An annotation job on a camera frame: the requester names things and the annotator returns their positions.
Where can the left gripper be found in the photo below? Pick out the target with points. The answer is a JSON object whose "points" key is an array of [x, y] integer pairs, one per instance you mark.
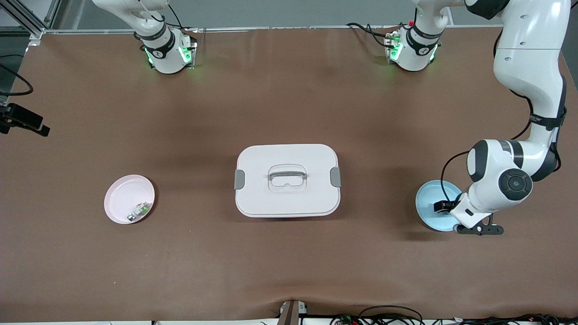
{"points": [[443, 206]]}

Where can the orange and black push-button switch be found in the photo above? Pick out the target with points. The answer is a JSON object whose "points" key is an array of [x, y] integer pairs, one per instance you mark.
{"points": [[445, 207]]}

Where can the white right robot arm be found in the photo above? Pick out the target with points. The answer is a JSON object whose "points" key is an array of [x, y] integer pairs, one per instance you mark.
{"points": [[165, 56]]}

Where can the light blue plate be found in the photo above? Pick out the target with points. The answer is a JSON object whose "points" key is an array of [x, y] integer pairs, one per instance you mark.
{"points": [[429, 198]]}

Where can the pink plate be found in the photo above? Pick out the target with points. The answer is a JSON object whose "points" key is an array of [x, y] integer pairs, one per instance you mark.
{"points": [[122, 194]]}

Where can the grey box latch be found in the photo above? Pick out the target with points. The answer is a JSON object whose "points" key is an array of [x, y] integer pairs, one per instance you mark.
{"points": [[239, 179], [336, 177]]}

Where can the red and green connectors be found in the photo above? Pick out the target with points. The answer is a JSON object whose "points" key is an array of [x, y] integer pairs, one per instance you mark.
{"points": [[347, 319]]}

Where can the white lidded storage box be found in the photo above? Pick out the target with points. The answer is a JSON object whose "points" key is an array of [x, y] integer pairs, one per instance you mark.
{"points": [[289, 201]]}

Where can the brown table mat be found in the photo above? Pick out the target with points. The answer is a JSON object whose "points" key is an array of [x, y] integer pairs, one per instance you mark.
{"points": [[289, 262]]}

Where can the aluminium frame corner post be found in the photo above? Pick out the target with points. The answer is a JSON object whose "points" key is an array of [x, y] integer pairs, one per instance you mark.
{"points": [[22, 18]]}

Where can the green and white switch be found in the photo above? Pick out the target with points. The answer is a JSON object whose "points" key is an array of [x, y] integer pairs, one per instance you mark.
{"points": [[143, 208]]}

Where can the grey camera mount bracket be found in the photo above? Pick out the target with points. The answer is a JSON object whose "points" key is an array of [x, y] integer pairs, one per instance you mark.
{"points": [[289, 313]]}

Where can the aluminium table edge rail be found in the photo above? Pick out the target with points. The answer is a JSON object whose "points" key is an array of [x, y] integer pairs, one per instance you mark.
{"points": [[293, 28]]}

